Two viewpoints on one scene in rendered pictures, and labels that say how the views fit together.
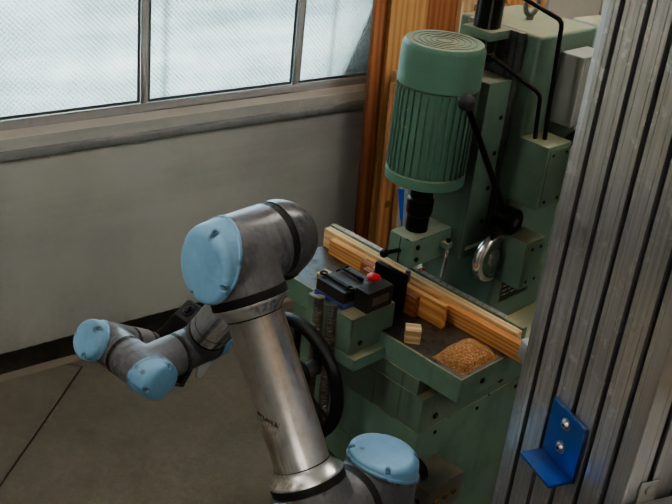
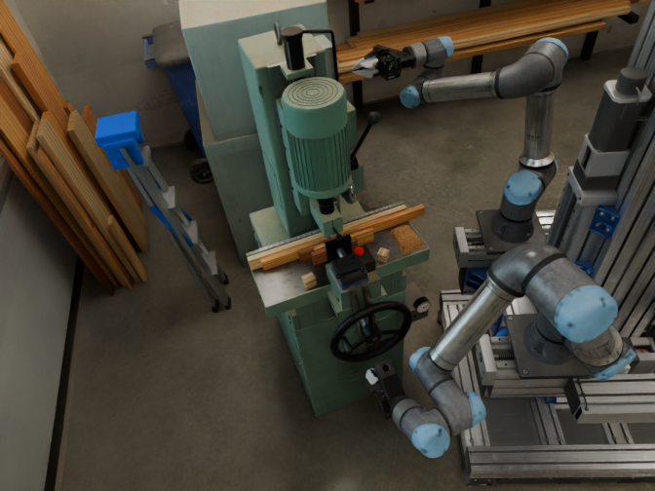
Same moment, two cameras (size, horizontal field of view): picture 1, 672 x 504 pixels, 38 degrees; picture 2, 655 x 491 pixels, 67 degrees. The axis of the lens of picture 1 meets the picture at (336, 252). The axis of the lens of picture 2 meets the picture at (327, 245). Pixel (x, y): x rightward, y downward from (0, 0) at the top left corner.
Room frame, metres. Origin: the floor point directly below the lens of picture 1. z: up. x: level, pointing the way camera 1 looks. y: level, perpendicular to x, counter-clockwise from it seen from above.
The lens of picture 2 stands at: (1.39, 0.88, 2.20)
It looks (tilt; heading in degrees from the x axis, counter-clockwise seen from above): 47 degrees down; 301
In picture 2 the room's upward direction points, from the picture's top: 7 degrees counter-clockwise
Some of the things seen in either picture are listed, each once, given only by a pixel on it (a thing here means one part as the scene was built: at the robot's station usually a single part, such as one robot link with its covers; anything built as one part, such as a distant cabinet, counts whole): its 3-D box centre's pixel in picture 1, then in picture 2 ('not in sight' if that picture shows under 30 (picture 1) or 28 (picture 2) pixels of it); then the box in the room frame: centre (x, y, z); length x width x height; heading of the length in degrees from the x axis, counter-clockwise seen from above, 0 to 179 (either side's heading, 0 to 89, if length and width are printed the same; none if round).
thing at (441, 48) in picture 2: not in sight; (435, 50); (1.85, -0.78, 1.36); 0.11 x 0.08 x 0.09; 47
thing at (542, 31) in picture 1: (500, 167); (294, 142); (2.22, -0.37, 1.16); 0.22 x 0.22 x 0.72; 47
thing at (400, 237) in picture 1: (419, 245); (327, 215); (2.02, -0.19, 1.03); 0.14 x 0.07 x 0.09; 137
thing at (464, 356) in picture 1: (466, 351); (405, 236); (1.77, -0.30, 0.91); 0.12 x 0.09 x 0.03; 137
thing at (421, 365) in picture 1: (374, 321); (344, 271); (1.92, -0.10, 0.87); 0.61 x 0.30 x 0.06; 47
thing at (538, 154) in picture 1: (540, 170); (341, 125); (2.06, -0.43, 1.23); 0.09 x 0.08 x 0.15; 137
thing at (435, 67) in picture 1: (434, 111); (318, 139); (2.01, -0.17, 1.35); 0.18 x 0.18 x 0.31
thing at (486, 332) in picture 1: (425, 298); (345, 236); (1.97, -0.21, 0.92); 0.62 x 0.02 x 0.04; 47
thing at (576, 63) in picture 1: (578, 87); (323, 65); (2.14, -0.49, 1.40); 0.10 x 0.06 x 0.16; 137
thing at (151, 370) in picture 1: (150, 365); (455, 407); (1.43, 0.30, 1.02); 0.11 x 0.11 x 0.08; 50
